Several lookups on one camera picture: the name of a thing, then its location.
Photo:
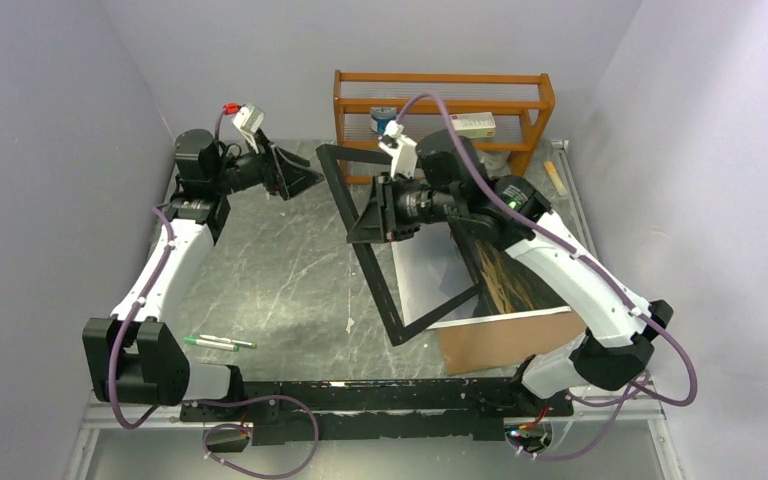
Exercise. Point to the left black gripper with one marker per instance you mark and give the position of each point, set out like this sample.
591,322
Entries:
283,173

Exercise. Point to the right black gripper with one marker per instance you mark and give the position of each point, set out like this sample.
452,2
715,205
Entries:
371,224

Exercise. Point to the black wooden picture frame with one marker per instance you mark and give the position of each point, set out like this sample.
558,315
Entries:
398,333

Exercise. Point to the landscape photo print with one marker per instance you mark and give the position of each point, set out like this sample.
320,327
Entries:
446,271

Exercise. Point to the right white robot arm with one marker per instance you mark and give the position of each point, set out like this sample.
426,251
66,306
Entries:
439,180

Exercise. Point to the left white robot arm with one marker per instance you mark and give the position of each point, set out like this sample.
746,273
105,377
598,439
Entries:
132,355

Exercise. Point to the blue white tape roll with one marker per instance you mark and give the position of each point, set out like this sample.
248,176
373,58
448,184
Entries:
380,117

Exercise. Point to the white red small box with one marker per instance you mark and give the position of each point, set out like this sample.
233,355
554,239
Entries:
474,125

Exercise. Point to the brown cardboard backing board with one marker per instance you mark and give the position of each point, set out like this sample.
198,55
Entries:
506,340

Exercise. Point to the green capped marker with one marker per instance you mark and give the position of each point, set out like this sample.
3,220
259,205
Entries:
224,340
211,344

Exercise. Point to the small wooden stick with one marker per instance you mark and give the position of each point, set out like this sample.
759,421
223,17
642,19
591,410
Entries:
555,178

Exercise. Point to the orange wooden shelf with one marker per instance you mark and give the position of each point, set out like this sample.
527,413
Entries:
520,104

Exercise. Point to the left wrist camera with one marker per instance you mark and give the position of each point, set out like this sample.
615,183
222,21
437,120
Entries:
247,119

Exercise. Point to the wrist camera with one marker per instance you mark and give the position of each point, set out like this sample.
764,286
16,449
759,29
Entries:
400,148
247,119

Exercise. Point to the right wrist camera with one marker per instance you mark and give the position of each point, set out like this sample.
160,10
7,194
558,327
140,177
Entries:
400,148

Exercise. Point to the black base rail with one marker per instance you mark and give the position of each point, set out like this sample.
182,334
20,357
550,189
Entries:
483,409

